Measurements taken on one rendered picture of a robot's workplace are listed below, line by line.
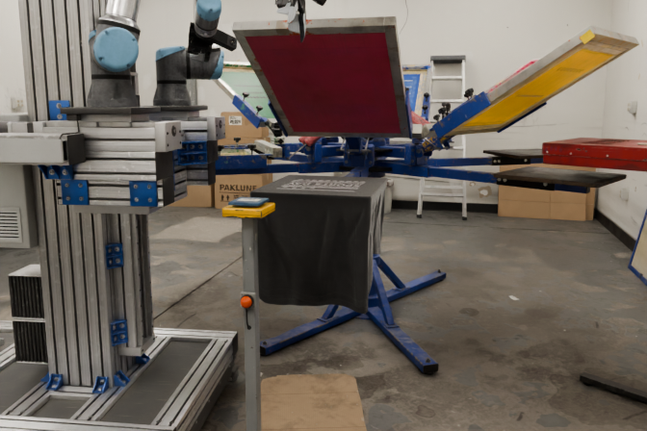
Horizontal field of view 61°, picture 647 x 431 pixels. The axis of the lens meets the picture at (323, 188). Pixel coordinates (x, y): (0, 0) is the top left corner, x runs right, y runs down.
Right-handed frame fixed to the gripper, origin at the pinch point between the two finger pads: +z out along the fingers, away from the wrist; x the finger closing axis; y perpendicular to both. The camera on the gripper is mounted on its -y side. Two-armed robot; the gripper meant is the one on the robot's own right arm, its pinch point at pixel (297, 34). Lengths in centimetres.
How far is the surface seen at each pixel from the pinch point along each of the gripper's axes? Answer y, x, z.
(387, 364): -21, -120, 119
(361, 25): -17.8, -14.3, -8.7
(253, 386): 11, -18, 113
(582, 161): -100, -75, 24
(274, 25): 13.2, -14.6, -9.8
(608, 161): -108, -70, 25
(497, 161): -75, -197, 1
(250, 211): 9, 4, 58
